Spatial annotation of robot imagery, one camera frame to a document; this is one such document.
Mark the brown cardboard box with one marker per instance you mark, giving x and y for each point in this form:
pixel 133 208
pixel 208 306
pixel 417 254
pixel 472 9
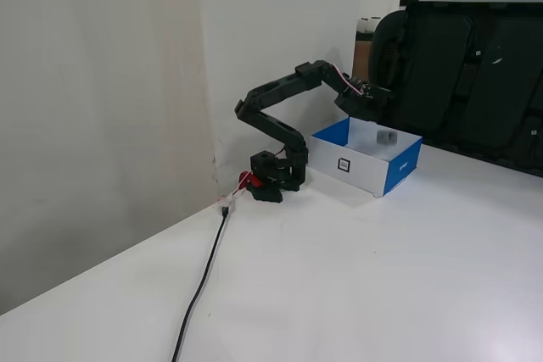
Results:
pixel 362 59

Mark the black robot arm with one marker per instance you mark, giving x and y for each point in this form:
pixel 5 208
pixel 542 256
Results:
pixel 275 88

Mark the black mesh chair back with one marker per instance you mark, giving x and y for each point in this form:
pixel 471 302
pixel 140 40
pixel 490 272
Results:
pixel 386 48

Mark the gray cube block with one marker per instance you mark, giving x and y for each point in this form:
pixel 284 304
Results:
pixel 386 136

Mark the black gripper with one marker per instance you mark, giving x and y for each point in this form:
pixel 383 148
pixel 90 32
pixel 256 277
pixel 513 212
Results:
pixel 378 101

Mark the blue and white cardboard box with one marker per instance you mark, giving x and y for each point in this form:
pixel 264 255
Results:
pixel 360 167

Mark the black office chair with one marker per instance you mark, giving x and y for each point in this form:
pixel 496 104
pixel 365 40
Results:
pixel 479 82

